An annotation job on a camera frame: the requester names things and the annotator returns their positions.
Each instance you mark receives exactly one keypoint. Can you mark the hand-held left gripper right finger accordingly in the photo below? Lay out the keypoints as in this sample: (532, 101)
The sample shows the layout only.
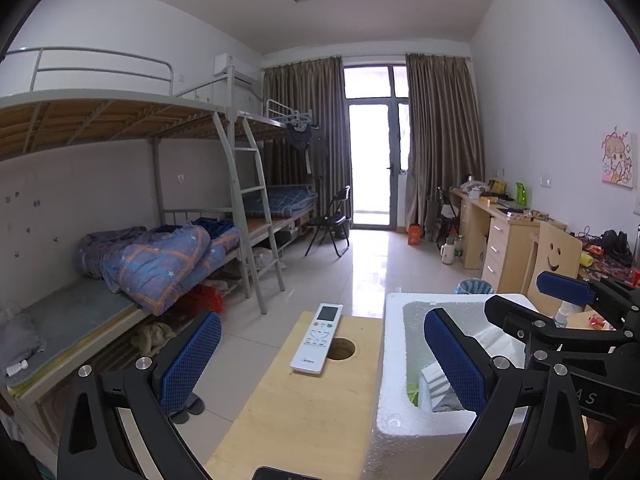
(455, 355)

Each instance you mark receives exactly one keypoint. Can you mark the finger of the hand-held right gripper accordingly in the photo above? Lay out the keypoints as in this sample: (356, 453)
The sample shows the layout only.
(515, 320)
(562, 286)

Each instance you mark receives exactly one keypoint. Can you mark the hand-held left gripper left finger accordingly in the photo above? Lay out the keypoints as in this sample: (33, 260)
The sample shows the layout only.
(192, 355)

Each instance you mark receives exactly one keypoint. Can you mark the green white plastic packet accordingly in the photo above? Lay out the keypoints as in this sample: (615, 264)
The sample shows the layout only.
(412, 394)

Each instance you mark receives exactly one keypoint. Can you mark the white foam box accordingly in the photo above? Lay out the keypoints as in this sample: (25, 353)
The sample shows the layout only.
(395, 340)

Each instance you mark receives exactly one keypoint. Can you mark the blue spray bottle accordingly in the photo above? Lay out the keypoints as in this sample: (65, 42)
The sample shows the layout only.
(564, 312)

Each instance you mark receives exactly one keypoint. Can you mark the yellow packet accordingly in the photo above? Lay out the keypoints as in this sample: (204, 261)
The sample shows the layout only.
(586, 259)

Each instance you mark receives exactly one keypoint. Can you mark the wooden chair with smiley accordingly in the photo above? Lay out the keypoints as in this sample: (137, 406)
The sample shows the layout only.
(555, 250)

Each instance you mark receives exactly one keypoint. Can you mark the red snack packet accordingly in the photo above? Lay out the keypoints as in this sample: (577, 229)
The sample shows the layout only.
(597, 321)

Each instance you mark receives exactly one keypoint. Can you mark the beige cloth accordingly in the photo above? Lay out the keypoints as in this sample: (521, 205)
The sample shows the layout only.
(152, 337)

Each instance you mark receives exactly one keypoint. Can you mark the patterned desk cloth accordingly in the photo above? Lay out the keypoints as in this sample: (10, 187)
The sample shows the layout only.
(607, 266)

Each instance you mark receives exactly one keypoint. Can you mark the grey slippers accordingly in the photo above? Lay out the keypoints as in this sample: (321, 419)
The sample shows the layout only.
(192, 406)

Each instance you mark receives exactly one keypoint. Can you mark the trash bin with blue bag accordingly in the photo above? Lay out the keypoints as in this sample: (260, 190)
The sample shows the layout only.
(474, 287)

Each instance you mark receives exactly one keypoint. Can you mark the red plastic bag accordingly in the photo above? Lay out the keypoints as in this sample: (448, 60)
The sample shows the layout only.
(202, 300)

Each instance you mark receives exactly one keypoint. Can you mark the black headphones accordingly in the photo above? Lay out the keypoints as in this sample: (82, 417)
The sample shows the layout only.
(614, 245)

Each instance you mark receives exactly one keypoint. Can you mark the wooden desk with drawers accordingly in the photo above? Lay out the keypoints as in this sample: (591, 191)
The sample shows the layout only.
(500, 245)

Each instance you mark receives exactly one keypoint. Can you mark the white kettle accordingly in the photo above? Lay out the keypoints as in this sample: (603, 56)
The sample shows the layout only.
(448, 255)

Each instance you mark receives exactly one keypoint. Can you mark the blue orange quilt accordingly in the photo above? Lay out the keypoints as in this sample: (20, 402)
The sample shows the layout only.
(155, 265)

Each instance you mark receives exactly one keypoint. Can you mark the green bag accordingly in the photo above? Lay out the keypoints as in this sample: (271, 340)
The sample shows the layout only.
(520, 195)

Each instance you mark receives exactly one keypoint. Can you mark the grey mattress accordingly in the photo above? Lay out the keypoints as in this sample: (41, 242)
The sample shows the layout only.
(75, 315)

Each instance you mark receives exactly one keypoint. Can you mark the white remote control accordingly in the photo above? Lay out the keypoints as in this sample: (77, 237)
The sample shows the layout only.
(317, 340)

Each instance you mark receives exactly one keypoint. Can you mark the orange bag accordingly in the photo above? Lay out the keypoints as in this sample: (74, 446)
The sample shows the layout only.
(415, 235)

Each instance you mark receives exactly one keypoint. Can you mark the black smartphone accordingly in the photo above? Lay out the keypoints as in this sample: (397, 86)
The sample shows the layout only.
(282, 474)

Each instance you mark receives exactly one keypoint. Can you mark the grey bed ladder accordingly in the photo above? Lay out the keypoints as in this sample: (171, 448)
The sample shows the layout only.
(252, 190)

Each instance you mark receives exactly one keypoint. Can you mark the blue plaid bedding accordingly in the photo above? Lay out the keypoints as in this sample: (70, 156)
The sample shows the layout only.
(280, 200)

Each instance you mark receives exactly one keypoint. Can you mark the black folding chair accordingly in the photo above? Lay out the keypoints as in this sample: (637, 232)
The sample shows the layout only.
(327, 222)

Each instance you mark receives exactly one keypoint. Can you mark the brown curtain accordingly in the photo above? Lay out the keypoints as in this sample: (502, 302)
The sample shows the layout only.
(305, 140)
(445, 140)

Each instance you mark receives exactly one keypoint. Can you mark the glass balcony door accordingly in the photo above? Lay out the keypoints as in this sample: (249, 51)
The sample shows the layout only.
(372, 160)

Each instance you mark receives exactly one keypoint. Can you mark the dark hanging clothes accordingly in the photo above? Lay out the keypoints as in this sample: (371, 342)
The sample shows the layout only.
(302, 142)

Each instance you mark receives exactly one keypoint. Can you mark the small metal bunk bed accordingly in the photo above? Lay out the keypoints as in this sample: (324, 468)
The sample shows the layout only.
(270, 120)

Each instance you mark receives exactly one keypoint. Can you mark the large metal bunk bed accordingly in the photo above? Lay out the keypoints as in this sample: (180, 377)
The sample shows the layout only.
(100, 115)

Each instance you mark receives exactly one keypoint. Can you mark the white air conditioner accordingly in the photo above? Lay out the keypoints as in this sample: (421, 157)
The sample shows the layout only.
(232, 67)

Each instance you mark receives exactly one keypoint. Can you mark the pink cartoon wall poster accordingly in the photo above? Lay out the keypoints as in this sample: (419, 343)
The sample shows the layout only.
(620, 160)

